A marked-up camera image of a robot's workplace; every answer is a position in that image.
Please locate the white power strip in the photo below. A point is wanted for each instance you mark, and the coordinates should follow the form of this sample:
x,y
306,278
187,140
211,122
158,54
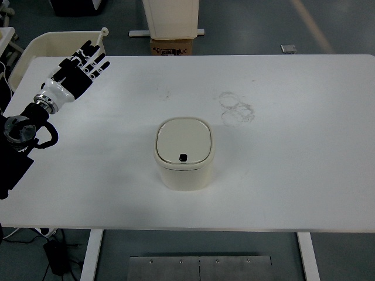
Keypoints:
x,y
48,232

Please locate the grey metal plate with screws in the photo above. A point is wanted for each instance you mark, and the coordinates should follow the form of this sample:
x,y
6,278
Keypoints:
x,y
199,269

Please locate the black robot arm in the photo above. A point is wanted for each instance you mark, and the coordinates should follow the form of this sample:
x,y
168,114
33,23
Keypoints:
x,y
11,172

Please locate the black case on floor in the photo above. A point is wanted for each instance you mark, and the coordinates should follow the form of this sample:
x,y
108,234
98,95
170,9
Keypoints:
x,y
76,7

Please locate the white table leg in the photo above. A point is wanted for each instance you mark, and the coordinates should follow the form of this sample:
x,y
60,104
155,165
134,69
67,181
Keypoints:
x,y
90,257
309,257

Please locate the brown cardboard box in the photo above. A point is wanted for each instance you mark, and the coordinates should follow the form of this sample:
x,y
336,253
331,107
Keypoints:
x,y
171,47

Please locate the white side table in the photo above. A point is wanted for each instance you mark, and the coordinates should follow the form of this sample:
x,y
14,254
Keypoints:
x,y
7,36

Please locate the large cream plastic tub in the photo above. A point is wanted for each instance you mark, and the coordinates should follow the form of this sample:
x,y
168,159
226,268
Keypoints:
x,y
47,44

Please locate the cream trash bin lid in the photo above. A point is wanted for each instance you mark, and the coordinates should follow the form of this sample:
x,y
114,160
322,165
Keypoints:
x,y
181,137

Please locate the cream desktop trash bin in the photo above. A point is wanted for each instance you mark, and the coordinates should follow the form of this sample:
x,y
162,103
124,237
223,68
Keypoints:
x,y
184,178

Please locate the small grey floor plate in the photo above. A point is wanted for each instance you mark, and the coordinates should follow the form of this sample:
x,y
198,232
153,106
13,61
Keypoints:
x,y
289,49

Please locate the grey metal base bar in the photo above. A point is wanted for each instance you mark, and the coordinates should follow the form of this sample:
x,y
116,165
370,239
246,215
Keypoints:
x,y
137,33

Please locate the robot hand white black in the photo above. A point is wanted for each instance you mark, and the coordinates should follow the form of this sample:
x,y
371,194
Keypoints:
x,y
73,83

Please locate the tall white bin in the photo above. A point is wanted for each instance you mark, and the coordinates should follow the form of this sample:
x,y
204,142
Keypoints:
x,y
173,17

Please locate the black power adapter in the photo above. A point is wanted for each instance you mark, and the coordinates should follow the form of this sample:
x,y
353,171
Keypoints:
x,y
57,259

